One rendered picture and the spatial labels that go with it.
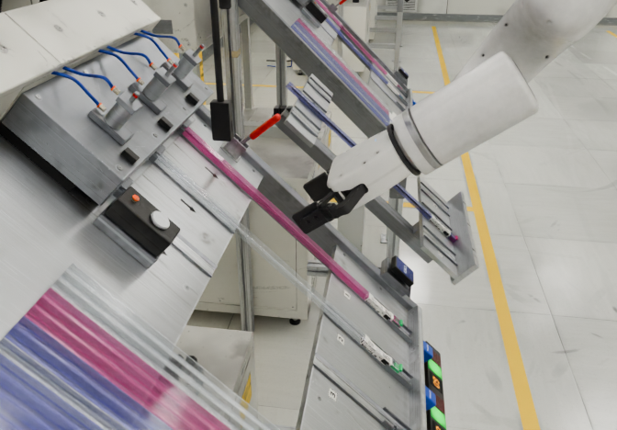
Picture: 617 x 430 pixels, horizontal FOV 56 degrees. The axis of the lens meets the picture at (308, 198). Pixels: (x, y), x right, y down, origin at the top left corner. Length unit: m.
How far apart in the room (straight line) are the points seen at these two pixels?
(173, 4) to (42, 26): 1.07
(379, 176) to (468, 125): 0.12
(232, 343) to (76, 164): 0.63
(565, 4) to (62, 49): 0.55
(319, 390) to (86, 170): 0.39
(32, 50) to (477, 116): 0.50
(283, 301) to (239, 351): 0.95
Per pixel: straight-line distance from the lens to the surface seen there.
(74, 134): 0.67
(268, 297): 2.12
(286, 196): 1.02
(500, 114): 0.71
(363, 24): 5.31
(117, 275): 0.66
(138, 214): 0.66
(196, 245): 0.77
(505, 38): 0.80
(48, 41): 0.74
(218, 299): 2.18
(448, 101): 0.71
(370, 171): 0.72
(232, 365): 1.15
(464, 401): 2.01
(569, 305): 2.53
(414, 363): 1.00
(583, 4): 0.71
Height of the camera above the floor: 1.39
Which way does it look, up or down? 27 degrees down
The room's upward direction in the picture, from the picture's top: straight up
